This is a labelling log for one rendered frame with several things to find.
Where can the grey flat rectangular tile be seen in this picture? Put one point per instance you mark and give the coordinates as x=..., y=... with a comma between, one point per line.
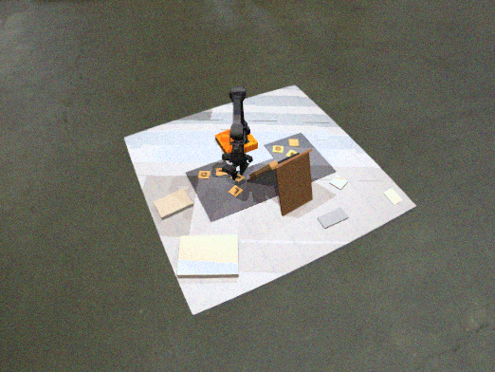
x=332, y=218

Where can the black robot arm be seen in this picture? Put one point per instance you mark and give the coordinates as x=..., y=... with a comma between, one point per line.
x=239, y=130

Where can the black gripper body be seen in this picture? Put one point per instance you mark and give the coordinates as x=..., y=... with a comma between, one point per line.
x=230, y=169

